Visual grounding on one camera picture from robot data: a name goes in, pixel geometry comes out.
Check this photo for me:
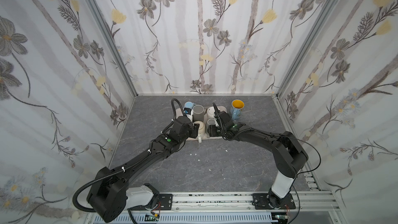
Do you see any blue butterfly mug yellow inside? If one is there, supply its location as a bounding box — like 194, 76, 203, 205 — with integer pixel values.
230, 100, 245, 120

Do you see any beige plastic tray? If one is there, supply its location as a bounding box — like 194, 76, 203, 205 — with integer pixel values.
173, 106, 233, 142

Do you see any light blue mug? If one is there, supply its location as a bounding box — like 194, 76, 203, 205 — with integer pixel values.
184, 101, 196, 109

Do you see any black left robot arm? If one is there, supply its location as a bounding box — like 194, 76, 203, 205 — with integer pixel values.
72, 116, 199, 223

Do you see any cream speckled mug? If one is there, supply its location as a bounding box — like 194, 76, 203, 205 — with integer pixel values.
193, 121, 206, 143

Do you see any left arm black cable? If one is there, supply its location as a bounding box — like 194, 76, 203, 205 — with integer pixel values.
170, 98, 187, 122

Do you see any tall grey mug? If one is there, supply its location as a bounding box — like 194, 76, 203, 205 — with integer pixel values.
192, 105, 205, 122

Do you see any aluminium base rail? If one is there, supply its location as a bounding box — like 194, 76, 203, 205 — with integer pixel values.
83, 191, 343, 224

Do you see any small grey mug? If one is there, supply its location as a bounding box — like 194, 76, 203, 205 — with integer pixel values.
206, 118, 218, 127

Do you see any white round mug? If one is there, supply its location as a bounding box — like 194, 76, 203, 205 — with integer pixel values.
206, 106, 227, 119

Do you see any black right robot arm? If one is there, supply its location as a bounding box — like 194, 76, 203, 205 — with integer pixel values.
215, 110, 308, 209

